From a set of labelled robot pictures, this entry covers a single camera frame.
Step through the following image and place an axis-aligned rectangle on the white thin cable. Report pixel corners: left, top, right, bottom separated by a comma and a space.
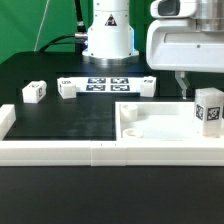
33, 0, 52, 53

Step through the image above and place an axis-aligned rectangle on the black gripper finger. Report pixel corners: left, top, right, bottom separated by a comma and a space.
175, 71, 190, 99

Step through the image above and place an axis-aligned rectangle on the green backdrop curtain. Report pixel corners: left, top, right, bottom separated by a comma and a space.
0, 0, 153, 63

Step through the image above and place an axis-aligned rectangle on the white square tabletop part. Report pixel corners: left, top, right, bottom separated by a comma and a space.
115, 102, 224, 142

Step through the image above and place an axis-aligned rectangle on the black cable bundle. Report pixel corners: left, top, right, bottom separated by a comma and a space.
39, 0, 89, 54

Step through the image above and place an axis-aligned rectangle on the white U-shaped obstacle fence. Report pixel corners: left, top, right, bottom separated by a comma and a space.
0, 104, 224, 166

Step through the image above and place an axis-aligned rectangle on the fiducial marker sheet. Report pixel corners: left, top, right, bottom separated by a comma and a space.
71, 77, 142, 93

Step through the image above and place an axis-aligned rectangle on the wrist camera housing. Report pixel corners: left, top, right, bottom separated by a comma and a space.
150, 0, 197, 19

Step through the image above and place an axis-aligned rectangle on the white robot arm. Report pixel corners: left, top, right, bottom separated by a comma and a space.
83, 0, 224, 90

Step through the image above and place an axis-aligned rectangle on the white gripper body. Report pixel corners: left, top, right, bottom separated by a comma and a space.
146, 19, 224, 73

